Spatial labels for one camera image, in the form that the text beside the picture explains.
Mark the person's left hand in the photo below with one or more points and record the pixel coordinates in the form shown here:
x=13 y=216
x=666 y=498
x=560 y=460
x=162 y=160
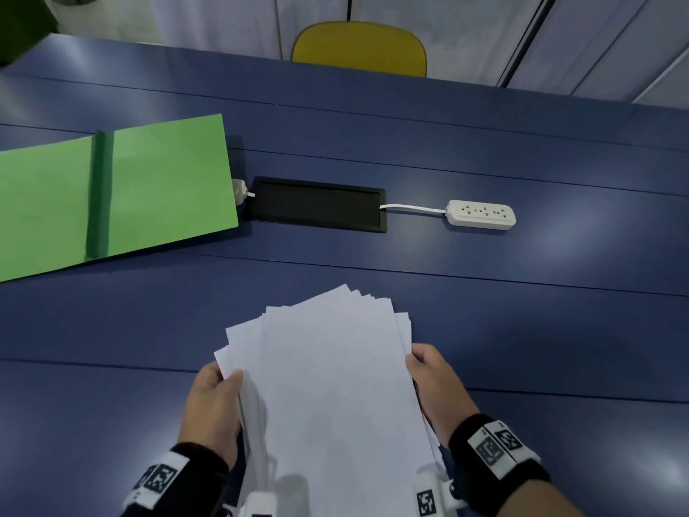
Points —
x=210 y=419

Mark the person's right hand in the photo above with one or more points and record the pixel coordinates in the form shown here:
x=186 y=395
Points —
x=444 y=393

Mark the pile of white papers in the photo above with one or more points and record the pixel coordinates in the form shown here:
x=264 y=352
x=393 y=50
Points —
x=334 y=382

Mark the green folder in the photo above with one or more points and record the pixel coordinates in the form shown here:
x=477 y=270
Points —
x=167 y=177

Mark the person's right forearm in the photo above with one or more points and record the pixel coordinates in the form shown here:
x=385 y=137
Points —
x=538 y=500

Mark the white power strip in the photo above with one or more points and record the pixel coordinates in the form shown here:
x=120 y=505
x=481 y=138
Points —
x=480 y=214

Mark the yellow chair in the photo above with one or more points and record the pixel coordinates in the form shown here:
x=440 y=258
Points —
x=359 y=45

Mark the white curtain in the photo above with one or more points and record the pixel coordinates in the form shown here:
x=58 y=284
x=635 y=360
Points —
x=215 y=21

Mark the white plant pot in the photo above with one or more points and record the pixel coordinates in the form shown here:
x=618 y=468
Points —
x=86 y=16

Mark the green sofa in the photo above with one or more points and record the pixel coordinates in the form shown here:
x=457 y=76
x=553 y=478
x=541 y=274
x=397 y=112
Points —
x=21 y=26

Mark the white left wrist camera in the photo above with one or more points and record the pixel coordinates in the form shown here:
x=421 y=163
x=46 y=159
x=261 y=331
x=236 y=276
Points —
x=261 y=506

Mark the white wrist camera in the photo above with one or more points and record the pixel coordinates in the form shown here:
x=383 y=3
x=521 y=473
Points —
x=261 y=506
x=430 y=495

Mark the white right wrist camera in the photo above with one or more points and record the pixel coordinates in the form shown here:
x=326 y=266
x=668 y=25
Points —
x=430 y=495

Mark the thick black partition post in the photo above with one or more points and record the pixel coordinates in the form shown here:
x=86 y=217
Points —
x=527 y=40

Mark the thin black partition post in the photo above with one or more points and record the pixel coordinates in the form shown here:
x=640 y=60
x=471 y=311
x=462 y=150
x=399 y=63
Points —
x=350 y=7

